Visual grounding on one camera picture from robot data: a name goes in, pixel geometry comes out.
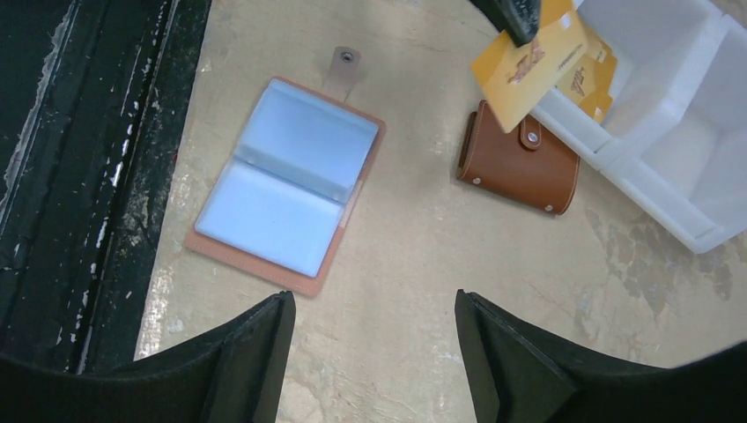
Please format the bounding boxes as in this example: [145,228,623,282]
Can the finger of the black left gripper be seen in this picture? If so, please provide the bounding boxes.
[470,0,542,47]

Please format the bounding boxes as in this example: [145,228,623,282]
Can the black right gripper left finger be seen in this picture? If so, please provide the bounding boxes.
[1,291,296,422]

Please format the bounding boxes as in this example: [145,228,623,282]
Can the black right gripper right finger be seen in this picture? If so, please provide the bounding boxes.
[455,290,746,422]

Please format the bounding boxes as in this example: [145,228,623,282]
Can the gold card from holder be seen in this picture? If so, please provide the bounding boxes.
[555,26,618,123]

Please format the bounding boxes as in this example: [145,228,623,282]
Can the brown leather card holder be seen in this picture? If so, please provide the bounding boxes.
[455,100,581,215]

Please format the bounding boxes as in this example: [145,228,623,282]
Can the white double compartment bin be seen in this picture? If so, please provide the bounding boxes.
[532,1,746,254]

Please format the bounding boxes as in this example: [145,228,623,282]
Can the black mounting base plate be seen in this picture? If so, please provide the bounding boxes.
[1,1,211,375]

